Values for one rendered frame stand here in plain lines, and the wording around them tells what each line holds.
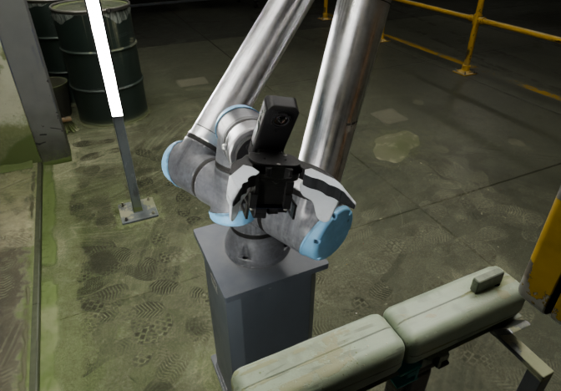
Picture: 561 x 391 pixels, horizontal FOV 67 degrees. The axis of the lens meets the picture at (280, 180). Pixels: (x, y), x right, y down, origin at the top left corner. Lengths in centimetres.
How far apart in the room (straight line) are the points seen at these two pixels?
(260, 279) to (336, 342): 77
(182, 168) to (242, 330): 57
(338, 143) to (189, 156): 32
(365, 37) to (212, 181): 43
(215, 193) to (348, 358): 47
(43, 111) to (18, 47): 41
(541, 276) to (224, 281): 98
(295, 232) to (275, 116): 48
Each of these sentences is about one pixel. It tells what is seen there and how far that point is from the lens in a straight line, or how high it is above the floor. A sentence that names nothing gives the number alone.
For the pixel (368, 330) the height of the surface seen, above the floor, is 114.
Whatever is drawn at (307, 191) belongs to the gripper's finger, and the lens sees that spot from 57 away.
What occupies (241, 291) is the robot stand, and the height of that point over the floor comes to 64.
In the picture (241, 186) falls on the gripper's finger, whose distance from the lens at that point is 48.
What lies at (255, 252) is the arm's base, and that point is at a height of 69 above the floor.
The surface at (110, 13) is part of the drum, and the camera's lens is 350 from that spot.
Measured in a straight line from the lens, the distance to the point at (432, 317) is 44.
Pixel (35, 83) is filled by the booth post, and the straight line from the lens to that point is 309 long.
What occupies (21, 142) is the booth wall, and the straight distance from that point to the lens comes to 324.
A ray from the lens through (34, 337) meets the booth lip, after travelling 204.
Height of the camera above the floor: 147
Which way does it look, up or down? 32 degrees down
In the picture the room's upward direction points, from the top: straight up
